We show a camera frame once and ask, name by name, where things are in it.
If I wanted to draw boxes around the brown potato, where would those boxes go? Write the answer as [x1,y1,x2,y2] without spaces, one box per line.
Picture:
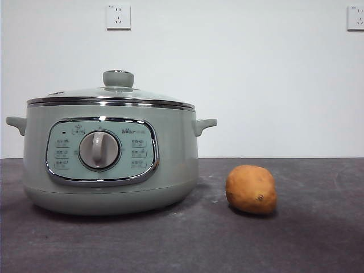
[225,165,278,216]

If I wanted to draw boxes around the glass lid with green knob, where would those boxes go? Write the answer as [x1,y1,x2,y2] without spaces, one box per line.
[27,69,196,110]

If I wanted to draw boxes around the pale green electric cooking pot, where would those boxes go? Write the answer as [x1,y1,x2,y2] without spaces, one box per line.
[6,101,218,216]

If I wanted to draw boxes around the white wall socket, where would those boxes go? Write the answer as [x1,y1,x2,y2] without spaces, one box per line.
[106,3,132,31]
[346,5,364,32]

